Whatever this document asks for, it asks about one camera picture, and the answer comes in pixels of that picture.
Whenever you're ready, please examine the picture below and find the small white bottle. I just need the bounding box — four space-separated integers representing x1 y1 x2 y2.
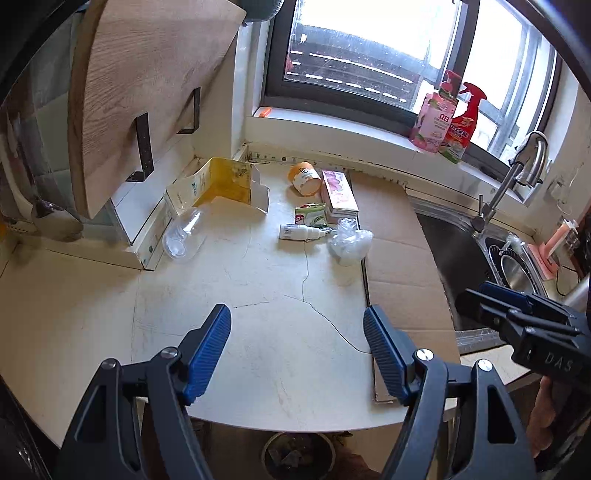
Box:
278 223 334 241

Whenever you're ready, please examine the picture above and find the round trash bin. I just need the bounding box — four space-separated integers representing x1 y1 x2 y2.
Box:
261 431 337 480

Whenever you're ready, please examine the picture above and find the pink holder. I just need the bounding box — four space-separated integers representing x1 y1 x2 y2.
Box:
526 219 580 281

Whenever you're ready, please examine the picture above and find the green basket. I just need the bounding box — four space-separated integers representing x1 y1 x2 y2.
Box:
245 0 284 24

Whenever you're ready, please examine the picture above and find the flat cardboard sheet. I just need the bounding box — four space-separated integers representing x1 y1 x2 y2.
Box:
346 172 461 402

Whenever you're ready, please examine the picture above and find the person's right hand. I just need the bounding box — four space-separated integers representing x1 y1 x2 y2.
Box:
527 376 557 459

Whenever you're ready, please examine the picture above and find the pink detergent bottle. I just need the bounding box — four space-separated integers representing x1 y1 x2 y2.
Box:
409 69 462 153

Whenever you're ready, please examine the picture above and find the wooden cutting board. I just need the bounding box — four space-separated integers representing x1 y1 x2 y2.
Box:
68 0 247 220

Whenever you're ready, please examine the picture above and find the black metal board rack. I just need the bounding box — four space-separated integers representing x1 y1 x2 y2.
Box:
124 87 201 183

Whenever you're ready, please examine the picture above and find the clear plastic bottle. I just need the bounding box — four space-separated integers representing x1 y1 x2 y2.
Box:
161 208 208 261

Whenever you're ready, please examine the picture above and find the white plastic bag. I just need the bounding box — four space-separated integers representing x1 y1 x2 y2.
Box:
328 218 374 266

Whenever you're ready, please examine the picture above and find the stainless steel sink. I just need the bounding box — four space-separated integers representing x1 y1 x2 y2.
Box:
409 194 550 356

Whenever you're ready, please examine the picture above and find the dark framed window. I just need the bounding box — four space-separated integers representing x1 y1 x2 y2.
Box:
252 0 566 204

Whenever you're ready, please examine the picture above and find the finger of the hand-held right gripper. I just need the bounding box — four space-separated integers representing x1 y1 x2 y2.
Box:
456 288 583 344
477 282 580 324

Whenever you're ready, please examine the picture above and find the steel faucet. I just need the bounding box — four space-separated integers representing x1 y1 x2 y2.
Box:
471 131 550 238

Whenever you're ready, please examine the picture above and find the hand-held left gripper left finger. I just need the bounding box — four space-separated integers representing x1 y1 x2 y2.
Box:
54 304 232 480

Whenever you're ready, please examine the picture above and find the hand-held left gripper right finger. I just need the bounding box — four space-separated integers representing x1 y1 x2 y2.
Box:
363 305 539 480

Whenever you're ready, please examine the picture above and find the orange paper cup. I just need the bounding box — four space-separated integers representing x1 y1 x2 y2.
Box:
288 161 323 195

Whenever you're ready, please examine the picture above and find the yellow carton box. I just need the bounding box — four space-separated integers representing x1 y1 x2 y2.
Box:
164 158 271 217

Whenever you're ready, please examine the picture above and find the steel bowl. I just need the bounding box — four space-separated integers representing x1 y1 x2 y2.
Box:
499 251 539 296

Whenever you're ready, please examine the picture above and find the green packet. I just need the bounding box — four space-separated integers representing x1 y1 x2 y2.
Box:
294 203 329 227

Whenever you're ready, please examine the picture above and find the red spray bottle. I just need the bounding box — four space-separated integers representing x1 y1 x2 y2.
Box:
438 82 488 164

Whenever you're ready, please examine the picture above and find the pink box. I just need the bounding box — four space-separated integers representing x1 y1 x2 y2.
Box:
320 169 360 219

